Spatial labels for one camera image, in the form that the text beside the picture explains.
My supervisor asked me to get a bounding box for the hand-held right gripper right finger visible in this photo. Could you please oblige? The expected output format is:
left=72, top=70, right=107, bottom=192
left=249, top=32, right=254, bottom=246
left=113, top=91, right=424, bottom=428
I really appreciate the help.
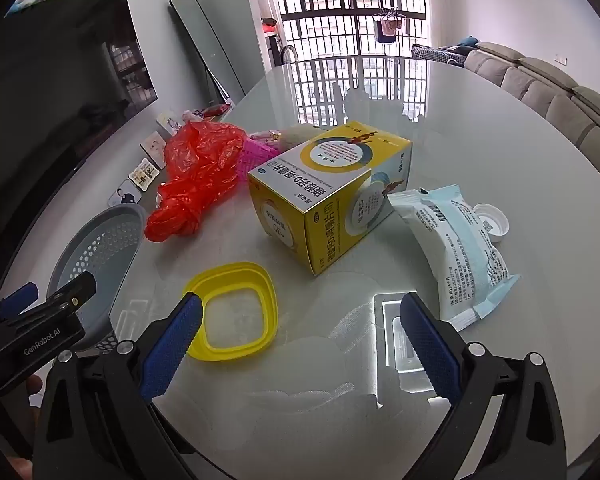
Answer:
left=399, top=291, right=568, bottom=480

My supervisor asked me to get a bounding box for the grey perforated plastic basket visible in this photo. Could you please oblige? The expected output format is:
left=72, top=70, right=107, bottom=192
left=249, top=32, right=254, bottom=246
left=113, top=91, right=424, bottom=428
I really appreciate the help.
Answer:
left=46, top=204, right=147, bottom=356

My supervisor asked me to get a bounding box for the yellow and white carton box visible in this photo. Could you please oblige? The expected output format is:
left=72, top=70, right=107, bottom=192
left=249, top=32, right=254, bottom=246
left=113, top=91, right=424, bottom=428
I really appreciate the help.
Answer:
left=247, top=121, right=413, bottom=276

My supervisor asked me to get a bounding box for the white bottle cap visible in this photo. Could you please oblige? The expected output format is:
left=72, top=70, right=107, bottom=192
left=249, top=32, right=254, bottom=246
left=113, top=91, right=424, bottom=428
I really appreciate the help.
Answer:
left=472, top=203, right=510, bottom=246

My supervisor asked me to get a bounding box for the beige sofa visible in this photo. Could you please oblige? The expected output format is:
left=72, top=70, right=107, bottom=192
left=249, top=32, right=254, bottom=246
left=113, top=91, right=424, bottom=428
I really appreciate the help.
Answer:
left=462, top=42, right=600, bottom=183

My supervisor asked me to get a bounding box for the leaning wall mirror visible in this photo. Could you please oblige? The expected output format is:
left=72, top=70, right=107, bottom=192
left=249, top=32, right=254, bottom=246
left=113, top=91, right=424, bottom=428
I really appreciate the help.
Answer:
left=169, top=0, right=246, bottom=106

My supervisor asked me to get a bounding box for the black wall television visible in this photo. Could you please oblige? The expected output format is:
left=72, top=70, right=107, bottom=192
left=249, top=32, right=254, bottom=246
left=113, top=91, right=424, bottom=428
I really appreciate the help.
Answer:
left=0, top=0, right=158, bottom=281

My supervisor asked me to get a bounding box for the small clothes drying hanger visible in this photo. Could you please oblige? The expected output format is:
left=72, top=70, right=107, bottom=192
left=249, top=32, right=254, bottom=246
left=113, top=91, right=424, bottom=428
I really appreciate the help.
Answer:
left=372, top=7, right=411, bottom=46

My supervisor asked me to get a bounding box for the child photo frame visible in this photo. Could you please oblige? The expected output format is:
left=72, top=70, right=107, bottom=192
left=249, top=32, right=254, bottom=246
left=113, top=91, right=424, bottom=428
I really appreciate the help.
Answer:
left=140, top=131, right=167, bottom=170

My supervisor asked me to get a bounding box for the white blue wipes packet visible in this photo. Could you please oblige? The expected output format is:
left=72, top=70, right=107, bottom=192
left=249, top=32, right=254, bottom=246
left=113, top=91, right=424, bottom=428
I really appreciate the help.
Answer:
left=387, top=186, right=522, bottom=332

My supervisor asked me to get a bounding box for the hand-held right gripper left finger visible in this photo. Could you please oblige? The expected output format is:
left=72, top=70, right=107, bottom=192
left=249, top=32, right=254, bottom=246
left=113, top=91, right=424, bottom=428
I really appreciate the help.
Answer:
left=32, top=292, right=203, bottom=480

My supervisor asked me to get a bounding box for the scalloped photo plaque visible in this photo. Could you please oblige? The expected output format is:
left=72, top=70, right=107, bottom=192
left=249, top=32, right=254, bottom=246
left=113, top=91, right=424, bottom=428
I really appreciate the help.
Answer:
left=129, top=159, right=160, bottom=192

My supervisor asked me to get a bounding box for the red plastic bag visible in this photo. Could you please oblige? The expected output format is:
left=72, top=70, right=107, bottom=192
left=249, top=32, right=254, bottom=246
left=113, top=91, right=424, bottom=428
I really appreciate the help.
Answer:
left=145, top=121, right=251, bottom=245

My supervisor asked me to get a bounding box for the beige fluffy puff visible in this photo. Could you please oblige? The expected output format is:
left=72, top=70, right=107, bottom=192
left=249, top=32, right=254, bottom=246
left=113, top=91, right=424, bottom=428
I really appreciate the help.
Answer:
left=278, top=125, right=331, bottom=151

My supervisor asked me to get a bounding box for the portrait photo frame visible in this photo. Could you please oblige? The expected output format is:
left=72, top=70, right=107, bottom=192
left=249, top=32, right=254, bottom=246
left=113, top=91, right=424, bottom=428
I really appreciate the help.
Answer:
left=107, top=179, right=141, bottom=208

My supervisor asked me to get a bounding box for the baby photo frame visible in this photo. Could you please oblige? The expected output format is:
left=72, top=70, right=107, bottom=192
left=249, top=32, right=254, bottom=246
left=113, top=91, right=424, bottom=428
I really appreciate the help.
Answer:
left=156, top=112, right=183, bottom=136

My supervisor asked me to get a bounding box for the checkered blanket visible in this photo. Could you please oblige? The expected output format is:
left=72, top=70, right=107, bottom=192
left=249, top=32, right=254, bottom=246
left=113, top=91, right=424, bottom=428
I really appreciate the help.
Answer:
left=411, top=44, right=468, bottom=67

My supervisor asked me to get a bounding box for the yellow plastic ring lid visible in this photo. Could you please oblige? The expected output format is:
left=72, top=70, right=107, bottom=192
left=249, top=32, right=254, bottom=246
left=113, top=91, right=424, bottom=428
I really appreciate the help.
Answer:
left=182, top=261, right=280, bottom=362

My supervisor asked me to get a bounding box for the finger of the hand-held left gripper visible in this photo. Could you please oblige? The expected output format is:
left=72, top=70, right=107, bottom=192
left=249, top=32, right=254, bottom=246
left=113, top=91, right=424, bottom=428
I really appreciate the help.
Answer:
left=41, top=271, right=97, bottom=318
left=0, top=282, right=40, bottom=319

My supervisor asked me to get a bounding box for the balcony window grille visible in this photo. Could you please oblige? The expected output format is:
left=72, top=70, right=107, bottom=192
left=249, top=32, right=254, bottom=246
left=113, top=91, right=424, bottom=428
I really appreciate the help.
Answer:
left=267, top=0, right=428, bottom=66

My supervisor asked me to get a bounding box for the small pink plastic basket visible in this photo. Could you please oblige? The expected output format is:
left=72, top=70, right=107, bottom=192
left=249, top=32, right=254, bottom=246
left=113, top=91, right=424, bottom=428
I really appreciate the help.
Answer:
left=237, top=137, right=281, bottom=186

